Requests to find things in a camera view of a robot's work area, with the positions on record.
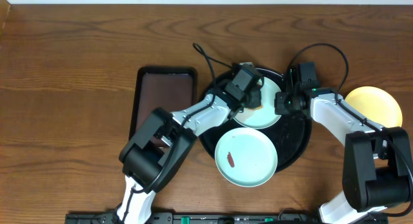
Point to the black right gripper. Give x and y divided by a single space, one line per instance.
279 108

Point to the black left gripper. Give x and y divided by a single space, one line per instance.
255 97

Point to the mint green plate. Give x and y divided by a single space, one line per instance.
246 157
263 116

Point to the mint green plate front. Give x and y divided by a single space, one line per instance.
246 157

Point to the rectangular black water tray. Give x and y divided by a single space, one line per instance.
172 88

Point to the green and orange sponge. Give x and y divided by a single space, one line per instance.
255 108

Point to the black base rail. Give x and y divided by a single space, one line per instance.
168 216

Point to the yellow plate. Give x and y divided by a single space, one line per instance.
377 105

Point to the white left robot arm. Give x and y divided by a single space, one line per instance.
159 146

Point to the round black tray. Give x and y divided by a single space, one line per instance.
290 134

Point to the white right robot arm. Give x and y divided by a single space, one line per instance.
377 165

